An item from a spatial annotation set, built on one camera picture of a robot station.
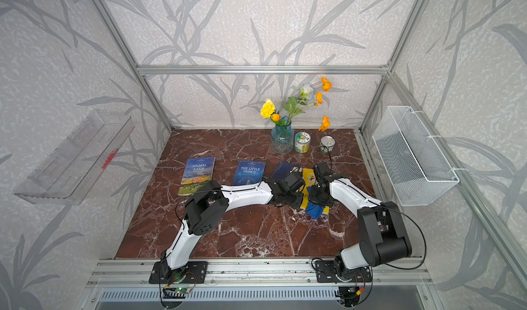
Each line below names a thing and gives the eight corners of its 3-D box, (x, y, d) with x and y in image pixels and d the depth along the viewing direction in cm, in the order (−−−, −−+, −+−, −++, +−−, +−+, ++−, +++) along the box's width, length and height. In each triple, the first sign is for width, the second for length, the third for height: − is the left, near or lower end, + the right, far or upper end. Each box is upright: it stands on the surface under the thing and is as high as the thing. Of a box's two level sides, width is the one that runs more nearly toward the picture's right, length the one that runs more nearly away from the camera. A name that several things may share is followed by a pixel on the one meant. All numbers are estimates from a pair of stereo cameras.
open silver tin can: (320, 153, 112) (322, 145, 107) (319, 142, 117) (320, 135, 112) (333, 153, 112) (336, 145, 107) (331, 142, 117) (333, 135, 112)
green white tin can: (295, 153, 112) (296, 142, 105) (294, 142, 117) (295, 131, 110) (309, 153, 112) (311, 142, 105) (307, 142, 117) (309, 131, 110)
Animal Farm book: (176, 195, 96) (175, 193, 94) (189, 158, 110) (188, 156, 108) (206, 195, 96) (205, 193, 94) (215, 159, 110) (214, 156, 108)
